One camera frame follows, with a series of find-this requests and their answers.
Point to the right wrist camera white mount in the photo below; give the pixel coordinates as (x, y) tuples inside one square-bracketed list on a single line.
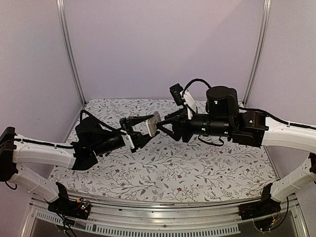
[(182, 97)]

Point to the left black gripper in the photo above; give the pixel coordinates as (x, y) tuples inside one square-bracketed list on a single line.
[(140, 141)]

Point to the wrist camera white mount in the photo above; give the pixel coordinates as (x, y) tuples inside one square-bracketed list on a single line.
[(128, 140), (182, 97)]

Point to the floral patterned table mat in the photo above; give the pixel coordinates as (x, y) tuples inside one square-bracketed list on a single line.
[(170, 171)]

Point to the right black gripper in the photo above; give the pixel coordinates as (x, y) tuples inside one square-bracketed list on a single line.
[(179, 120)]

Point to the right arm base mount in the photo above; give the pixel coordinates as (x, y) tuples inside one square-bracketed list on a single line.
[(265, 206)]

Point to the left aluminium frame post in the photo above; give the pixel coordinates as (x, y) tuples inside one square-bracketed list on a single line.
[(69, 51)]

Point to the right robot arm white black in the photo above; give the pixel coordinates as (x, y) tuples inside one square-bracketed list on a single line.
[(244, 126)]

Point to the white remote control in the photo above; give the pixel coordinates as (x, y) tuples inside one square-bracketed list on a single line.
[(152, 122)]

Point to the right aluminium frame post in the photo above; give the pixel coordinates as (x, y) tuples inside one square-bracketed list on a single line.
[(259, 49)]

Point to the front aluminium rail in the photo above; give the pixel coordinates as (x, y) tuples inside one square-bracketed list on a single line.
[(114, 217)]

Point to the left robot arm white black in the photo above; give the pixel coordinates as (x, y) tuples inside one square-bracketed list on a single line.
[(95, 138)]

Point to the aluminium frame post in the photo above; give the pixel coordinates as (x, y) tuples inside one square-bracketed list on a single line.
[(259, 49), (69, 51)]

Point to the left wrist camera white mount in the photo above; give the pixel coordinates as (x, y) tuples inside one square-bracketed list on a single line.
[(128, 140)]

